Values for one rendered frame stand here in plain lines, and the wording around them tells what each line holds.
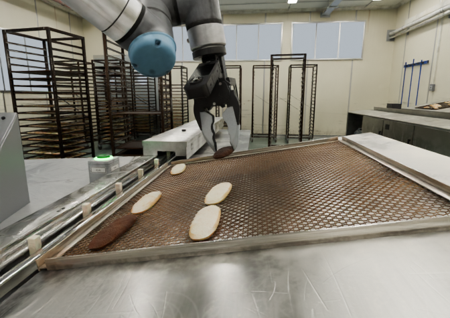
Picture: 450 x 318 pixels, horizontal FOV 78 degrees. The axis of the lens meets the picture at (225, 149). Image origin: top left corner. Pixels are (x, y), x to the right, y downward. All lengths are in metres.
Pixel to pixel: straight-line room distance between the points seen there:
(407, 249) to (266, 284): 0.13
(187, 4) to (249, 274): 0.49
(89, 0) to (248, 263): 0.39
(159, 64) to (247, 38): 7.25
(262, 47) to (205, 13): 7.09
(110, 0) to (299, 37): 7.40
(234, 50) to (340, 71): 2.77
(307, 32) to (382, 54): 1.95
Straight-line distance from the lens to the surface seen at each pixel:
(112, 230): 0.43
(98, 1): 0.46
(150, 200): 0.52
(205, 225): 0.36
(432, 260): 0.31
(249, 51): 7.66
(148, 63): 0.48
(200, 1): 0.60
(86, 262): 0.38
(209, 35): 0.58
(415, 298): 0.26
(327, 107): 7.81
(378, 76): 8.19
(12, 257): 0.56
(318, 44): 7.83
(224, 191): 0.47
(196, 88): 0.49
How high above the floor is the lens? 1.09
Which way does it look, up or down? 11 degrees down
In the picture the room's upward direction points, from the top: straight up
